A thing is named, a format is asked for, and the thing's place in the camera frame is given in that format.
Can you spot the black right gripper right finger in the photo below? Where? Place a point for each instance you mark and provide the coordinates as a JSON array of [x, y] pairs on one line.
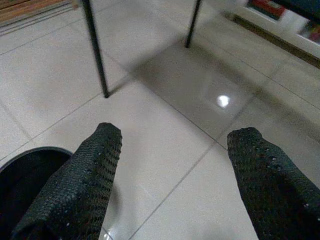
[[272, 190]]

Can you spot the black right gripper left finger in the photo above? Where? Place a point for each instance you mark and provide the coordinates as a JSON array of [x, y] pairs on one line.
[[75, 190]]

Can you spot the black round rubbish bin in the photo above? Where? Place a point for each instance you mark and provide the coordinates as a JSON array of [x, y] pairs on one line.
[[20, 180]]

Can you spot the white table with black legs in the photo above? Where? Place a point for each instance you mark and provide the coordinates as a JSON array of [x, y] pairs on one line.
[[96, 50]]

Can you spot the white shelf with colourful books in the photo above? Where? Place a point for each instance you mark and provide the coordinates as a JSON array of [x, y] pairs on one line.
[[287, 22]]

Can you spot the wooden slatted shoe rack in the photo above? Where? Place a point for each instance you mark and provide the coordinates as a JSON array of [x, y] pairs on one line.
[[20, 10]]

